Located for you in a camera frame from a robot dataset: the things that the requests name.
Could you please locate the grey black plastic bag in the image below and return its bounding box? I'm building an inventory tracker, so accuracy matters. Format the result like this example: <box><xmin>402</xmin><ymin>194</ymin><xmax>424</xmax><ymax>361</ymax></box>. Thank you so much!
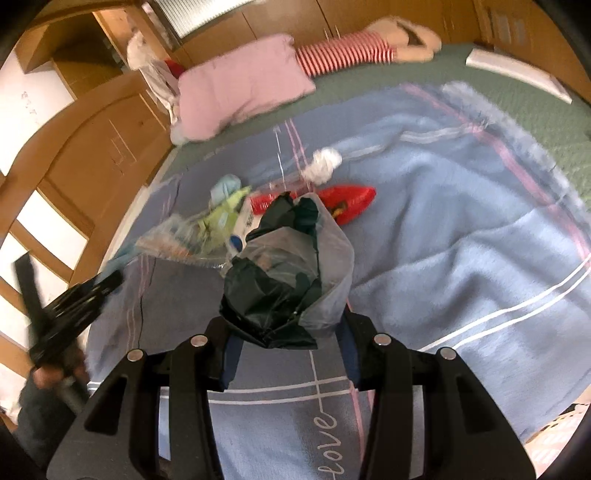
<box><xmin>219</xmin><ymin>193</ymin><xmax>355</xmax><ymax>350</ymax></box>

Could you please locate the clear blue bread wrapper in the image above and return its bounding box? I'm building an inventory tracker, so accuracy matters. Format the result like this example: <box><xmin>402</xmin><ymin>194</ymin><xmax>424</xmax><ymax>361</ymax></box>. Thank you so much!
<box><xmin>135</xmin><ymin>212</ymin><xmax>229</xmax><ymax>269</ymax></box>

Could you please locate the person's left hand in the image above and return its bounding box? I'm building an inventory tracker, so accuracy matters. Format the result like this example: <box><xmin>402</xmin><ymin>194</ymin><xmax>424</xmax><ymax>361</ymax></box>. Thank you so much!
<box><xmin>27</xmin><ymin>344</ymin><xmax>90</xmax><ymax>402</ymax></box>

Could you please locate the light green wrapper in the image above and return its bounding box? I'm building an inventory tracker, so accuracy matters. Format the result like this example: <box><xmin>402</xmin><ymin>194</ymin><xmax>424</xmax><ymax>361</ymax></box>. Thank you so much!
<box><xmin>197</xmin><ymin>186</ymin><xmax>252</xmax><ymax>248</ymax></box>

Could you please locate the red snack wrapper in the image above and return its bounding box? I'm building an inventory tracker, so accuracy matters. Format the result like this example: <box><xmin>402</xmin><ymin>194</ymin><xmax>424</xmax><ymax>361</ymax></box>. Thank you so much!
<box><xmin>249</xmin><ymin>185</ymin><xmax>377</xmax><ymax>226</ymax></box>

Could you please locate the white blue food package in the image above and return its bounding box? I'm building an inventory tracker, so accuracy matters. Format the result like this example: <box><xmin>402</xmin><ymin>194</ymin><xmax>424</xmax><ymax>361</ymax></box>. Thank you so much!
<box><xmin>226</xmin><ymin>199</ymin><xmax>262</xmax><ymax>257</ymax></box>

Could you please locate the blue striped blanket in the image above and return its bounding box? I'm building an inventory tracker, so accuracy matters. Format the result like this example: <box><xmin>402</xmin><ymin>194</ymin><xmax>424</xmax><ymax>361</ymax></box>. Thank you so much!
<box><xmin>87</xmin><ymin>82</ymin><xmax>590</xmax><ymax>479</ymax></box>

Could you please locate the white crumpled tissue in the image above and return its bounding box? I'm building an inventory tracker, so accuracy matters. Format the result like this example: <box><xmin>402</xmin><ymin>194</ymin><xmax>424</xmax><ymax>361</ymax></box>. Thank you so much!
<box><xmin>301</xmin><ymin>148</ymin><xmax>342</xmax><ymax>185</ymax></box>

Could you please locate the blue crumpled wrapper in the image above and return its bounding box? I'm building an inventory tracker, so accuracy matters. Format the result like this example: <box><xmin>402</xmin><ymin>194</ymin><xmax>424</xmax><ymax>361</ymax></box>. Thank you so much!
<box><xmin>209</xmin><ymin>174</ymin><xmax>242</xmax><ymax>208</ymax></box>

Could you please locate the pink pillow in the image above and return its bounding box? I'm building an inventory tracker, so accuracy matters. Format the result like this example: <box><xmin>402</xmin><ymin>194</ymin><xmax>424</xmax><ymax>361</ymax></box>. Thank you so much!
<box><xmin>178</xmin><ymin>34</ymin><xmax>315</xmax><ymax>142</ymax></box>

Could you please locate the white plush toy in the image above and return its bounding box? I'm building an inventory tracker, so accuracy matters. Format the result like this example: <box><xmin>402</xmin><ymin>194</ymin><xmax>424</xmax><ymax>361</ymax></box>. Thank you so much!
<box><xmin>126</xmin><ymin>31</ymin><xmax>179</xmax><ymax>112</ymax></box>

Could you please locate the striped plush doll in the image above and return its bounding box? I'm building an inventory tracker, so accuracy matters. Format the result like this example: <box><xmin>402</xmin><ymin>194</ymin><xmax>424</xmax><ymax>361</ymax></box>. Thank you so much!
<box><xmin>295</xmin><ymin>16</ymin><xmax>443</xmax><ymax>78</ymax></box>

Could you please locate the green mattress sheet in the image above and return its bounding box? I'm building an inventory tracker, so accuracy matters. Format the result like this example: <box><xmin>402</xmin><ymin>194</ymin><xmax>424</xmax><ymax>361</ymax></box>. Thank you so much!
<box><xmin>161</xmin><ymin>43</ymin><xmax>591</xmax><ymax>209</ymax></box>

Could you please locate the wooden bed frame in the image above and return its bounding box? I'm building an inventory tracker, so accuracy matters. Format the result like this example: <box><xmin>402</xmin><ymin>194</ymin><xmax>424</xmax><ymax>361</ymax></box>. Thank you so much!
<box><xmin>0</xmin><ymin>0</ymin><xmax>591</xmax><ymax>379</ymax></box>

